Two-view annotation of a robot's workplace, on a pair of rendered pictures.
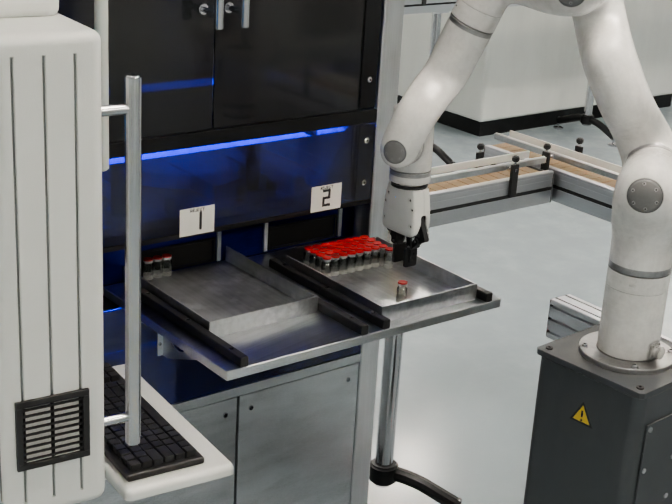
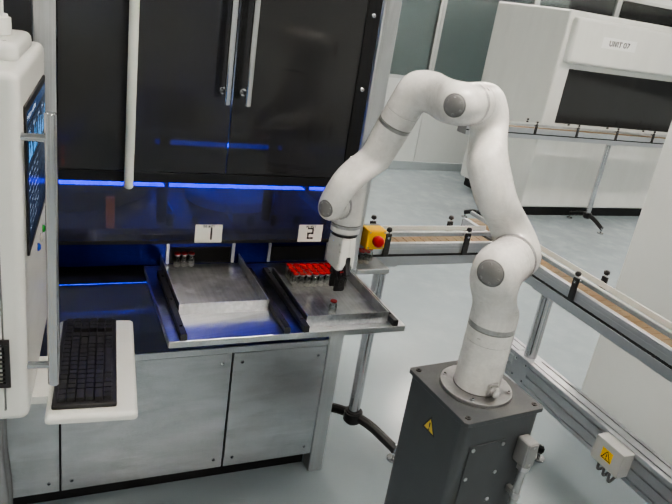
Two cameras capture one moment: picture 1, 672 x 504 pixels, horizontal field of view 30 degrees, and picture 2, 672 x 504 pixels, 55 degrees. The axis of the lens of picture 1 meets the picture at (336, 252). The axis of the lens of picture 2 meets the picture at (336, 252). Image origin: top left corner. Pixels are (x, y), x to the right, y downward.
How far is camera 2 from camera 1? 91 cm
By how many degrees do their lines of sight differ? 12
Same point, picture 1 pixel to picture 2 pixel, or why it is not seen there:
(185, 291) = (192, 279)
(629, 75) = (497, 178)
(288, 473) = (268, 408)
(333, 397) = (306, 365)
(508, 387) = not seen: hidden behind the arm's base
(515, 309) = not seen: hidden behind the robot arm
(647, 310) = (489, 359)
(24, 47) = not seen: outside the picture
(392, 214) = (330, 252)
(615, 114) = (483, 206)
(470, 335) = (458, 335)
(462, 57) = (382, 147)
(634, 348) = (476, 385)
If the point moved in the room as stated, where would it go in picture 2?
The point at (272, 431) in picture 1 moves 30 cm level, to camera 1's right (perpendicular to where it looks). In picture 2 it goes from (257, 379) to (337, 403)
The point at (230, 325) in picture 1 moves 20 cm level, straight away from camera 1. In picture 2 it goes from (196, 308) to (221, 281)
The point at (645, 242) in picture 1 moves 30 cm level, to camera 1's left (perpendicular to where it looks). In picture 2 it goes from (491, 308) to (372, 278)
